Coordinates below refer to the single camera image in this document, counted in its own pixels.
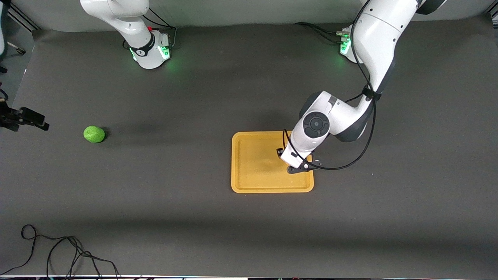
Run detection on green apple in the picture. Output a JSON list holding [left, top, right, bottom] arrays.
[[83, 126, 105, 144]]

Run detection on yellow plastic tray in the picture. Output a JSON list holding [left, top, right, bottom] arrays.
[[231, 131, 314, 194]]

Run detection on dark grey table mat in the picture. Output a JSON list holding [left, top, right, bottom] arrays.
[[0, 16, 498, 277]]

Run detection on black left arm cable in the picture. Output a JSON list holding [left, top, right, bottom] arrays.
[[282, 0, 377, 171]]

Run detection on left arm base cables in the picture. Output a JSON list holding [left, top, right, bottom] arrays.
[[294, 22, 351, 44]]

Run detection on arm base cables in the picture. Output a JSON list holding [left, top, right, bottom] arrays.
[[123, 7, 178, 50], [294, 22, 351, 44]]

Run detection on loose black cable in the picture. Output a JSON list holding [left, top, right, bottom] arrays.
[[0, 224, 119, 279]]

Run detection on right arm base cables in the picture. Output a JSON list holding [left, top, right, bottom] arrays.
[[123, 7, 178, 50]]

